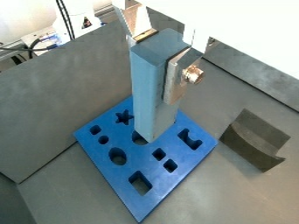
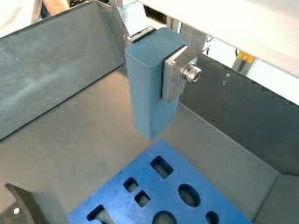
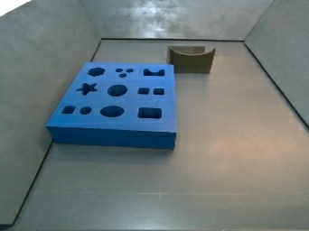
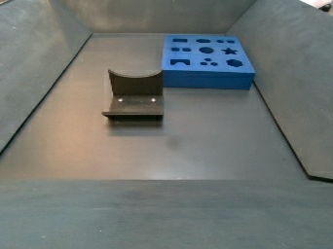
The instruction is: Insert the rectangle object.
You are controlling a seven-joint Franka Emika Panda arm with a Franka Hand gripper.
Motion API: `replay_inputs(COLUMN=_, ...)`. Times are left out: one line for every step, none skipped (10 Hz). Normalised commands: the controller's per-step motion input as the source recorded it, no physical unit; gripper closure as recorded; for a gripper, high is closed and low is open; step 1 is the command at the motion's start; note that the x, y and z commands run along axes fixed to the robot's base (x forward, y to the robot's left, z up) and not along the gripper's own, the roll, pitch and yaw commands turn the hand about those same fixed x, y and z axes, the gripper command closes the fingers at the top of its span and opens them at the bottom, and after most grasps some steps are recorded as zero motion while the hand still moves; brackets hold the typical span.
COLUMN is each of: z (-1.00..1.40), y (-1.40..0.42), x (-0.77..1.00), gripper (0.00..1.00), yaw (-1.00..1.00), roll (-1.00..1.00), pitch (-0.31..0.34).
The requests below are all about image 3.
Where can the dark olive curved-top block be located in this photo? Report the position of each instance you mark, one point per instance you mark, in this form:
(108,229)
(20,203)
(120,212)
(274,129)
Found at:
(190,59)

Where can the blue shape sorter block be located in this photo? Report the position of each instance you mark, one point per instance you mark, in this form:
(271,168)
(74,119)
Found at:
(119,104)

